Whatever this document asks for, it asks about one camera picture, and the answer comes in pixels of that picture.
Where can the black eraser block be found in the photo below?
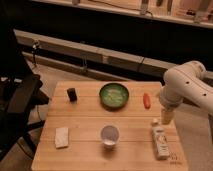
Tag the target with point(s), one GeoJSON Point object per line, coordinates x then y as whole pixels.
{"type": "Point", "coordinates": [72, 94]}

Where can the clear plastic cup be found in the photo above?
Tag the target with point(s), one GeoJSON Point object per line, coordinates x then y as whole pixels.
{"type": "Point", "coordinates": [109, 136]}

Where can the black chair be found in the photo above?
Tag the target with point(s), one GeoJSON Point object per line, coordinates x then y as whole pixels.
{"type": "Point", "coordinates": [19, 94]}

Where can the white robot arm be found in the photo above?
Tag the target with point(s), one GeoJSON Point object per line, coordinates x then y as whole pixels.
{"type": "Point", "coordinates": [186, 81]}

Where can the white squeeze bottle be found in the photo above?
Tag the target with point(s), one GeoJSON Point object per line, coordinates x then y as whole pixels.
{"type": "Point", "coordinates": [160, 141]}

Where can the white sponge block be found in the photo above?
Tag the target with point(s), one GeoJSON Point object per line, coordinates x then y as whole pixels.
{"type": "Point", "coordinates": [62, 137]}

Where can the green bowl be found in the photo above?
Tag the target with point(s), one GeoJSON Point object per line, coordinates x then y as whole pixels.
{"type": "Point", "coordinates": [114, 95]}

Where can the orange carrot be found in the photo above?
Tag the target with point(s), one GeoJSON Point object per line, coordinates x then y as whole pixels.
{"type": "Point", "coordinates": [146, 101]}

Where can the wooden table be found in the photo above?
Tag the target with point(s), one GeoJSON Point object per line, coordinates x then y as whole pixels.
{"type": "Point", "coordinates": [81, 135]}

